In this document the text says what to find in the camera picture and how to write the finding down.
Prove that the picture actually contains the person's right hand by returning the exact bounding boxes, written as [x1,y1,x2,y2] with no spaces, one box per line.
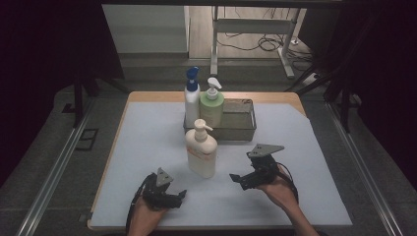
[258,164,298,214]

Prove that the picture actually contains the aluminium rail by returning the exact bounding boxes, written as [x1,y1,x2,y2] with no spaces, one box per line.
[15,97,96,236]
[325,100,405,236]

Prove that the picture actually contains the grey mesh basket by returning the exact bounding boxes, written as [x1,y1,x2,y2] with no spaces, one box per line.
[182,97,258,142]

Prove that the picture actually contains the green pump bottle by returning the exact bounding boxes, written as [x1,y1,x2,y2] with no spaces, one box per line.
[199,77,226,129]

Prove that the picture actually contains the person's left hand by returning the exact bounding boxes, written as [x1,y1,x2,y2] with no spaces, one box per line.
[129,196,168,230]

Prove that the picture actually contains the white bottle with blue pump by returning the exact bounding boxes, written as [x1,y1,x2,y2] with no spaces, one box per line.
[183,66,202,129]

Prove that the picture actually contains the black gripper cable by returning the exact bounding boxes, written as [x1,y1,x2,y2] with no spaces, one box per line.
[274,161,300,205]
[125,174,149,236]

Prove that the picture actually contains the black metal stand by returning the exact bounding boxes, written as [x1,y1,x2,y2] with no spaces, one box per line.
[284,63,363,134]
[72,63,131,130]

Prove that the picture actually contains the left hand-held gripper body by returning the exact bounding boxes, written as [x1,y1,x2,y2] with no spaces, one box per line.
[142,166,180,210]

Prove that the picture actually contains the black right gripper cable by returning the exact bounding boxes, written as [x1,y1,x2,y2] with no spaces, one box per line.
[274,161,300,205]

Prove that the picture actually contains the white metal stand frame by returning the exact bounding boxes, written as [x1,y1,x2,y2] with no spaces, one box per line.
[209,5,296,80]

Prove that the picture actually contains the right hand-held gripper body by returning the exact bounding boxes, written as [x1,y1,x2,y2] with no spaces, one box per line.
[246,143,286,185]

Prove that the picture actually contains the black floor cables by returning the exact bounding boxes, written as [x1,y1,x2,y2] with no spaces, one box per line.
[215,6,314,72]

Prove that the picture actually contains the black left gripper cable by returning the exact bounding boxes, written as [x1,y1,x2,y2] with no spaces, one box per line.
[125,174,149,236]

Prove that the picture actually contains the white panel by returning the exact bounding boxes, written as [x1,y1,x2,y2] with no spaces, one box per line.
[101,4,191,55]

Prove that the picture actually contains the cream pump bottle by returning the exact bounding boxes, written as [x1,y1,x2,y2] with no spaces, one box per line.
[184,118,218,180]

